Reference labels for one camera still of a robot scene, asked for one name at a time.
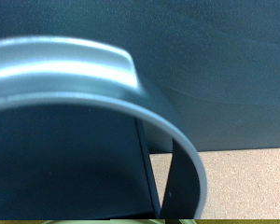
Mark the black Keurig coffee machine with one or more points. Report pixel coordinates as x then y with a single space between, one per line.
68 155

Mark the dark grey partition panel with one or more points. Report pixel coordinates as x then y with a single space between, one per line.
224 62

